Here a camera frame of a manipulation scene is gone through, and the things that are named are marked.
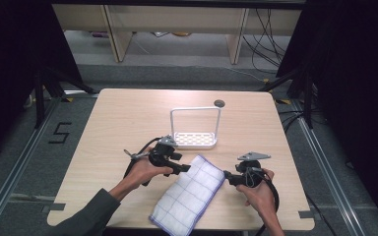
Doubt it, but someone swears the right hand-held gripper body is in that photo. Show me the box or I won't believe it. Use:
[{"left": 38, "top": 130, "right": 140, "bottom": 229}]
[{"left": 235, "top": 150, "right": 273, "bottom": 189}]

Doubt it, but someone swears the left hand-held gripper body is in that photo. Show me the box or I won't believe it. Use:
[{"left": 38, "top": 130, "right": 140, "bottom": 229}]
[{"left": 148, "top": 134, "right": 183, "bottom": 172}]

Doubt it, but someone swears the white cloth with purple grid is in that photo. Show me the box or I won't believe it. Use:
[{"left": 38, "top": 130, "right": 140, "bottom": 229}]
[{"left": 149, "top": 154, "right": 226, "bottom": 236}]

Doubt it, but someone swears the person's left hand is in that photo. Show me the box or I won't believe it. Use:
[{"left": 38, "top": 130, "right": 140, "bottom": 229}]
[{"left": 123, "top": 146, "right": 175, "bottom": 199}]

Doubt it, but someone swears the person's right hand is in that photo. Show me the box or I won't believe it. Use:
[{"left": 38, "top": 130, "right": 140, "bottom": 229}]
[{"left": 235, "top": 167, "right": 278, "bottom": 218}]

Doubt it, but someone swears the white rack with slotted base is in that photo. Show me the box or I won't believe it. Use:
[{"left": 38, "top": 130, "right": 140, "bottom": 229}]
[{"left": 169, "top": 106, "right": 222, "bottom": 150}]

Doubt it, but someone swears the black metal stand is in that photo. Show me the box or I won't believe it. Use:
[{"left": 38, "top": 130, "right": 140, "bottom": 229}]
[
  {"left": 260, "top": 63, "right": 318, "bottom": 130},
  {"left": 32, "top": 65, "right": 96, "bottom": 130}
]

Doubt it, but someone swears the beige wooden desk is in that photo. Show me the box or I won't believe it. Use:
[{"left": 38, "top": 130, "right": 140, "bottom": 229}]
[{"left": 51, "top": 3, "right": 303, "bottom": 65}]

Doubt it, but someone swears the black curtain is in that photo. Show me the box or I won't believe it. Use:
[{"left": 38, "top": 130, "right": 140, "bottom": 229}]
[
  {"left": 0, "top": 0, "right": 84, "bottom": 165},
  {"left": 275, "top": 0, "right": 378, "bottom": 227}
]

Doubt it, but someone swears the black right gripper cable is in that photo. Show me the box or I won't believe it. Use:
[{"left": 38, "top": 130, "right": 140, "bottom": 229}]
[{"left": 255, "top": 169, "right": 281, "bottom": 236}]

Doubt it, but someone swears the metal floor rail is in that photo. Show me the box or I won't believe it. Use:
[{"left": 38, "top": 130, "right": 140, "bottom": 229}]
[
  {"left": 289, "top": 99, "right": 370, "bottom": 236},
  {"left": 0, "top": 96, "right": 63, "bottom": 236}
]

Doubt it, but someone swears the bundle of black floor cables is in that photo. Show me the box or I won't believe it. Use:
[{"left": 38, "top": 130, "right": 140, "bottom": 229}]
[{"left": 241, "top": 8, "right": 291, "bottom": 73}]

